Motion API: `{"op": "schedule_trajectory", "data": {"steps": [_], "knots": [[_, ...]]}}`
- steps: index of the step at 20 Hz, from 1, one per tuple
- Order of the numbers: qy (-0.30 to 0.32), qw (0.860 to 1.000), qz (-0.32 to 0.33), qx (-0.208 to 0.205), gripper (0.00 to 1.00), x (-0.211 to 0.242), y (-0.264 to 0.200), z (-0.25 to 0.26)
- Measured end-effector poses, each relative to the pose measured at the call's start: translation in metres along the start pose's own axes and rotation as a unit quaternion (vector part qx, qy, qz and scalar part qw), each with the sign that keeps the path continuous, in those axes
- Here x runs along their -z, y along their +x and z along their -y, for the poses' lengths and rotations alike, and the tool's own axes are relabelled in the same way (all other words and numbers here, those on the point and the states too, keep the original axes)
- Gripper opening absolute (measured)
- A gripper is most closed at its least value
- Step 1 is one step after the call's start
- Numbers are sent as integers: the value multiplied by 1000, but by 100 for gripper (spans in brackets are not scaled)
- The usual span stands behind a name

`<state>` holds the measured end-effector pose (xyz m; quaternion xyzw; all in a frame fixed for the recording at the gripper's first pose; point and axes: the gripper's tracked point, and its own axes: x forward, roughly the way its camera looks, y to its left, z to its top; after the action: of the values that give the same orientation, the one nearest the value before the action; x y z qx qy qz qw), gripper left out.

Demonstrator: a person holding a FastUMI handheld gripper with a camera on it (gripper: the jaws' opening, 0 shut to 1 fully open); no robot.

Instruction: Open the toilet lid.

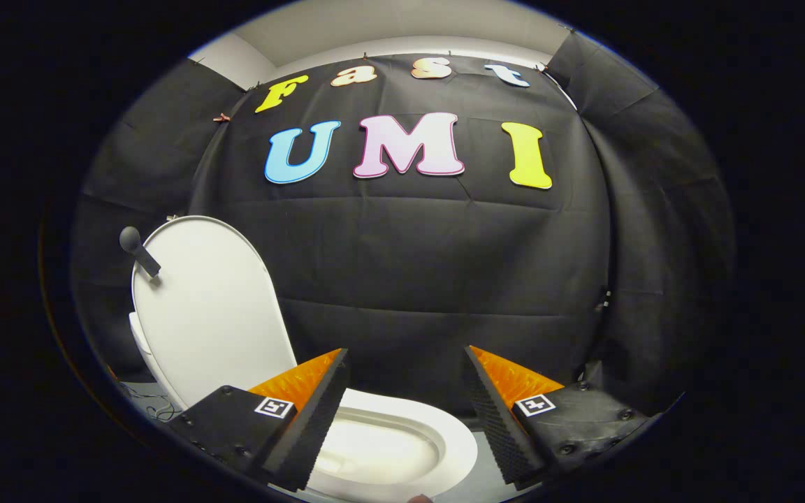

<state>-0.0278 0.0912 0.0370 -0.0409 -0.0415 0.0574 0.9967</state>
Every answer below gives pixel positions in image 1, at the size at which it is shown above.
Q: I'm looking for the white toilet seat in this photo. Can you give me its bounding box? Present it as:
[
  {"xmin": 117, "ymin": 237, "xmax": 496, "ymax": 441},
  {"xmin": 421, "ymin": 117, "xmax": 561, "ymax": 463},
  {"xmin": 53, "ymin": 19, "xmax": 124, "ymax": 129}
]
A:
[{"xmin": 308, "ymin": 388, "xmax": 479, "ymax": 502}]

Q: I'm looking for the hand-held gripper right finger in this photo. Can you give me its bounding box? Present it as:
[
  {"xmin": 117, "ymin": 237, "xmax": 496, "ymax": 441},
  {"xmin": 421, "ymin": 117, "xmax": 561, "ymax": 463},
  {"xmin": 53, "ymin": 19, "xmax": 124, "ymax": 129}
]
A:
[{"xmin": 463, "ymin": 344, "xmax": 651, "ymax": 488}]

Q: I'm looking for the black backdrop cloth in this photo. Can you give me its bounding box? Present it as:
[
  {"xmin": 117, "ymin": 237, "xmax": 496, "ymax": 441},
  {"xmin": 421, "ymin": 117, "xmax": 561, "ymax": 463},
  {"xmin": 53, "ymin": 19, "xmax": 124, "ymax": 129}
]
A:
[{"xmin": 71, "ymin": 31, "xmax": 735, "ymax": 420}]

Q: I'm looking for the white toilet bowl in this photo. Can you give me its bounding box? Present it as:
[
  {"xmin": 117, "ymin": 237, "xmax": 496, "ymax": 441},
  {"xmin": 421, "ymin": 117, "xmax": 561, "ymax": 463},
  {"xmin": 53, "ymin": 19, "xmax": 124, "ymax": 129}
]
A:
[{"xmin": 315, "ymin": 416, "xmax": 440, "ymax": 486}]

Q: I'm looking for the black lid lifter handle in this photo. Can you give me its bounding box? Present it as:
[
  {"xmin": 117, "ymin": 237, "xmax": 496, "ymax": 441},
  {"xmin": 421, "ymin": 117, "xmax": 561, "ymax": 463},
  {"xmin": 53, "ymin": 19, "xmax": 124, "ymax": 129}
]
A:
[{"xmin": 119, "ymin": 226, "xmax": 162, "ymax": 279}]

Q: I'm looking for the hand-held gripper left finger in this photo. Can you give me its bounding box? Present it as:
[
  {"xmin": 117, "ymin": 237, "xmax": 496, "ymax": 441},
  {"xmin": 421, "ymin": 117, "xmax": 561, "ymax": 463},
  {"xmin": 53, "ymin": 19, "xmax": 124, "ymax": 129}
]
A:
[{"xmin": 165, "ymin": 347, "xmax": 351, "ymax": 493}]

